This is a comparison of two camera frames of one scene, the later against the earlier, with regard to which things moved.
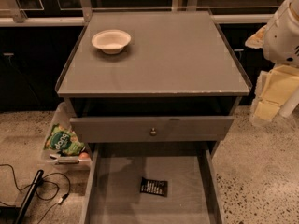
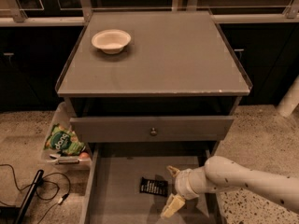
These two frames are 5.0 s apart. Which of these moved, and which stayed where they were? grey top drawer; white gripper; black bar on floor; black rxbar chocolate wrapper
Moved: white gripper
Stayed: black bar on floor; black rxbar chocolate wrapper; grey top drawer
